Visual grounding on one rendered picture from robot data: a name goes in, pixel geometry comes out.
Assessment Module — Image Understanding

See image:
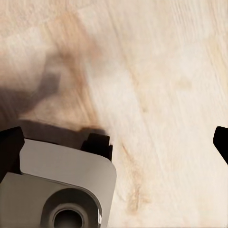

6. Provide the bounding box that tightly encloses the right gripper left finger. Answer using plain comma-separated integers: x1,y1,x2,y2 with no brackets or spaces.
0,126,25,183

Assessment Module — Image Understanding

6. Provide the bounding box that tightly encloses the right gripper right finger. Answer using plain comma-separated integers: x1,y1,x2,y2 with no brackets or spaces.
213,126,228,165

